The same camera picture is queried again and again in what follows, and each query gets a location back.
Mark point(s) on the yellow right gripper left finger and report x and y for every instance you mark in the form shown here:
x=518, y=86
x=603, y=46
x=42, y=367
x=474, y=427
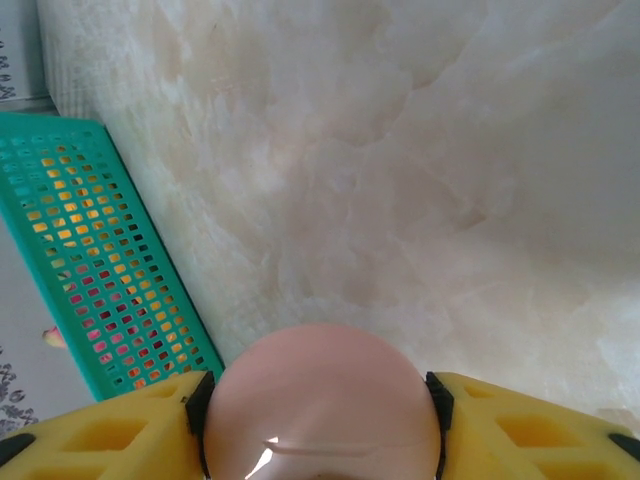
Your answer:
x=100, y=440

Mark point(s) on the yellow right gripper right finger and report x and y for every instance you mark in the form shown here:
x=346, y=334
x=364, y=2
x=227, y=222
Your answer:
x=525, y=440

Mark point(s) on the pink earbud charging case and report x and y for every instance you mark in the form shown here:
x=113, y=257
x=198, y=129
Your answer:
x=320, y=400

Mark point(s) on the green plastic basket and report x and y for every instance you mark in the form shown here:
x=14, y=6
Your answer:
x=30, y=140

